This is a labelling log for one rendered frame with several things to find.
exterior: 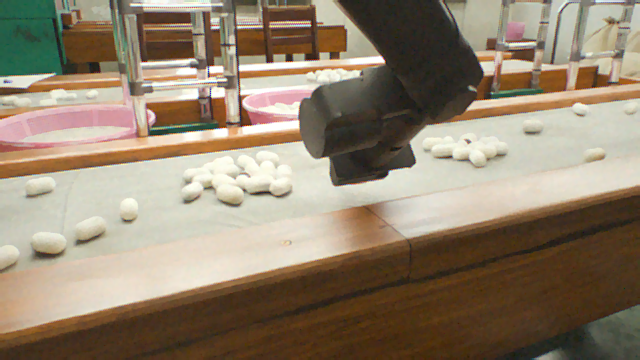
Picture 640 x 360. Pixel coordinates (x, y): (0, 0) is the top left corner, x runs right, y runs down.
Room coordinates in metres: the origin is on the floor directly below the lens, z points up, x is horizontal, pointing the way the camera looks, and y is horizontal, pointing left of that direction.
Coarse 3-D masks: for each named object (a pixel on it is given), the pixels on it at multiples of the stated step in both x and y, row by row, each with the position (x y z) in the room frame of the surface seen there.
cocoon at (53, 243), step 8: (40, 232) 0.43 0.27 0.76; (48, 232) 0.43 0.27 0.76; (32, 240) 0.42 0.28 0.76; (40, 240) 0.42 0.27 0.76; (48, 240) 0.42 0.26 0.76; (56, 240) 0.42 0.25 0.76; (64, 240) 0.43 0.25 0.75; (40, 248) 0.42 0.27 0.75; (48, 248) 0.42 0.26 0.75; (56, 248) 0.42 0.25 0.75
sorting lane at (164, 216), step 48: (288, 144) 0.80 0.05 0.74; (528, 144) 0.80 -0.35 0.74; (576, 144) 0.80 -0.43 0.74; (624, 144) 0.80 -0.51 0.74; (0, 192) 0.58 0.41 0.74; (48, 192) 0.58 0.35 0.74; (96, 192) 0.58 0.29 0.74; (144, 192) 0.58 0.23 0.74; (288, 192) 0.58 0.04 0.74; (336, 192) 0.58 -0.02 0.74; (384, 192) 0.58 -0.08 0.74; (0, 240) 0.45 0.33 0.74; (96, 240) 0.45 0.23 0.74; (144, 240) 0.45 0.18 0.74
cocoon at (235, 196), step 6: (222, 186) 0.55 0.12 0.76; (228, 186) 0.55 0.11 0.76; (234, 186) 0.55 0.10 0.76; (222, 192) 0.55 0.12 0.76; (228, 192) 0.54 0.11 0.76; (234, 192) 0.54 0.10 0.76; (240, 192) 0.54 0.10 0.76; (222, 198) 0.55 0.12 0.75; (228, 198) 0.54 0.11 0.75; (234, 198) 0.54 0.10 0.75; (240, 198) 0.54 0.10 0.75
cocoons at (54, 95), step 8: (320, 72) 1.49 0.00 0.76; (328, 72) 1.53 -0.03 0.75; (336, 72) 1.53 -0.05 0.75; (344, 72) 1.49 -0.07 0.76; (320, 80) 1.38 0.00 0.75; (328, 80) 1.39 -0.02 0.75; (336, 80) 1.38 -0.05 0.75; (192, 88) 1.24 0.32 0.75; (216, 88) 1.24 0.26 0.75; (56, 96) 1.15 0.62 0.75; (64, 96) 1.14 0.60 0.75; (72, 96) 1.15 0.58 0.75; (88, 96) 1.16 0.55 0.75; (96, 96) 1.18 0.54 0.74; (8, 104) 1.10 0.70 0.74; (16, 104) 1.07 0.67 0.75; (24, 104) 1.08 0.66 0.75; (40, 104) 1.06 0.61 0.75; (48, 104) 1.07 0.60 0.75; (56, 104) 1.08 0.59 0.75
